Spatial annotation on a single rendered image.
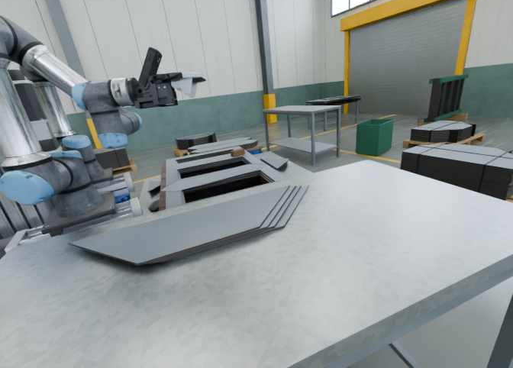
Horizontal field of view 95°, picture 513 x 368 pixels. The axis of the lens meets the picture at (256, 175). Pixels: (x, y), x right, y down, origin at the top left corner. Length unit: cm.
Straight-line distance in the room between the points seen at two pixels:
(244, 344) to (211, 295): 12
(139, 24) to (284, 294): 857
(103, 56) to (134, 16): 145
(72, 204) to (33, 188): 18
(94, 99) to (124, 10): 802
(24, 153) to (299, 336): 87
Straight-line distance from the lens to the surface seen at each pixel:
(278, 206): 71
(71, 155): 107
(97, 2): 879
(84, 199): 109
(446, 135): 538
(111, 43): 856
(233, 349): 43
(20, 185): 96
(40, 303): 69
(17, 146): 96
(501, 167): 319
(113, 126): 82
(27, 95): 132
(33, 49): 105
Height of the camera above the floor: 140
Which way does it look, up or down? 20 degrees down
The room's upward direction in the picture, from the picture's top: 7 degrees counter-clockwise
